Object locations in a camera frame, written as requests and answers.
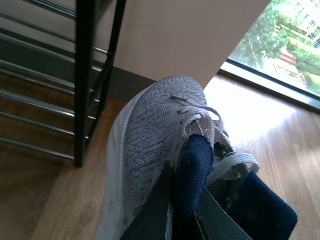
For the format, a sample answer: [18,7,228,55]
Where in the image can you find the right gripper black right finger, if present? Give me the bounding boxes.
[193,189,251,240]

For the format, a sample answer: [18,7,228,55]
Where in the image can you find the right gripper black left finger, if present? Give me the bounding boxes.
[121,161,174,240]

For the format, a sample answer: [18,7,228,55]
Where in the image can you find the black metal shoe rack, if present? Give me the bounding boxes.
[0,0,126,167]

